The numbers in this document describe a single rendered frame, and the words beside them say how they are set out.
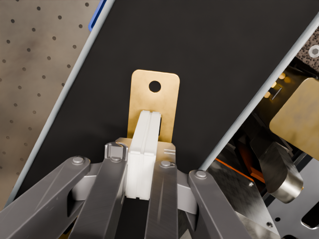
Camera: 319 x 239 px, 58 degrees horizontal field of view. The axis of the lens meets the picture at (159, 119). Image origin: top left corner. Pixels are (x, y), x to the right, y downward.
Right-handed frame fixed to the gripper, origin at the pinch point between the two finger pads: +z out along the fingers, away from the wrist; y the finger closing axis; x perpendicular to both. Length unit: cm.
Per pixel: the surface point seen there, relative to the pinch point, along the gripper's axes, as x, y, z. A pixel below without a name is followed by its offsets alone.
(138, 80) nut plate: 3.3, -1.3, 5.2
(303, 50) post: 6.6, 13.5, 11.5
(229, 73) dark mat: 4.6, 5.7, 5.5
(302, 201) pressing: -16.9, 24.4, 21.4
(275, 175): -8.6, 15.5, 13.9
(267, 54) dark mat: 6.4, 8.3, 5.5
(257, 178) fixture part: -21.2, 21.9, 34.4
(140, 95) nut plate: 2.1, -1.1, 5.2
